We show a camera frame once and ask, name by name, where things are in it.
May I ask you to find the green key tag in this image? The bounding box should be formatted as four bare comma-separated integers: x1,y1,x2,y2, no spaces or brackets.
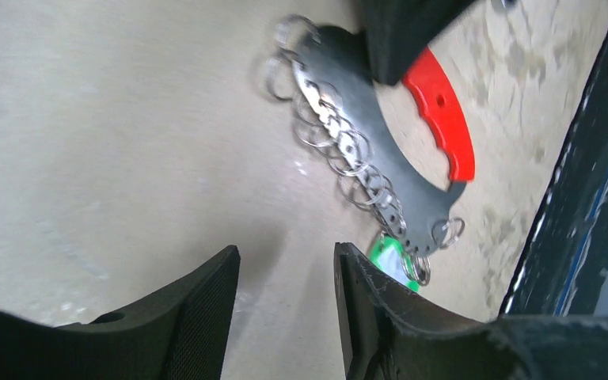
368,232,420,292

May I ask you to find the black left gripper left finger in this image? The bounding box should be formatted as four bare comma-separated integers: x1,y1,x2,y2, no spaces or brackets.
0,245,241,379

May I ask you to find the steel key organizer red handle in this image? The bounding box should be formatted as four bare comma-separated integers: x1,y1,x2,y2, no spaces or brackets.
265,14,476,287

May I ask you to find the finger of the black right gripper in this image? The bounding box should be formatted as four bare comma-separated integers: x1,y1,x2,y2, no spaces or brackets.
358,0,475,86

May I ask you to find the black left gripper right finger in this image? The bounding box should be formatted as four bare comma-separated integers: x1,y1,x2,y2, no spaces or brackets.
334,242,608,379

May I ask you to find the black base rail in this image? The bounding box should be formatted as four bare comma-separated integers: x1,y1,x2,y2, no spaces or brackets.
500,33,608,316

